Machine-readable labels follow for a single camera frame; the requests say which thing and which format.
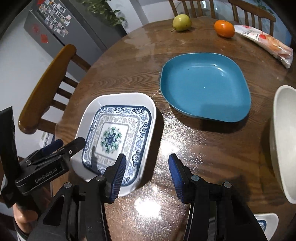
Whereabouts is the white blue patterned square plate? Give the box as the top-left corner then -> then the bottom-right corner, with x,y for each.
71,92 -> 157,196

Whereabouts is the large white bowl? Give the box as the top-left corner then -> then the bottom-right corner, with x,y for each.
269,85 -> 295,204

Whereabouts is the person's left hand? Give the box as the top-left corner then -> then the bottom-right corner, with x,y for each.
13,203 -> 38,234

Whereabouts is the stack of books and boxes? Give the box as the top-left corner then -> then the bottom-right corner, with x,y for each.
39,132 -> 55,148

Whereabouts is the wooden chair at left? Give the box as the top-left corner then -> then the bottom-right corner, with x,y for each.
18,44 -> 91,135

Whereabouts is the wooden chair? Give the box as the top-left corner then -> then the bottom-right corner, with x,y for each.
178,0 -> 216,19
18,44 -> 91,135
228,0 -> 276,36

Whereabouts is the grey refrigerator with magnets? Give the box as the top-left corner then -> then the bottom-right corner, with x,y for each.
23,0 -> 128,82

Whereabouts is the green hanging plant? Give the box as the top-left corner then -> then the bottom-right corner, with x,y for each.
78,0 -> 126,27

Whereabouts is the green pear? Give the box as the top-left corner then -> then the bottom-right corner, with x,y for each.
171,14 -> 192,32

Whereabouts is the wooden chair back left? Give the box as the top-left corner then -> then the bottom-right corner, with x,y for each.
178,0 -> 216,19

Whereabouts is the orange tangerine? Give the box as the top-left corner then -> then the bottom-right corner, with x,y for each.
214,20 -> 235,38

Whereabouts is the white snack bag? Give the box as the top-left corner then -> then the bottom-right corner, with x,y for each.
234,25 -> 293,69

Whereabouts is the wooden chair back right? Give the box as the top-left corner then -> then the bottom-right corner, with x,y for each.
228,0 -> 276,36

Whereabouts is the white device with blue ring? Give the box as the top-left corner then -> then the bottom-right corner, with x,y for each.
254,213 -> 279,241

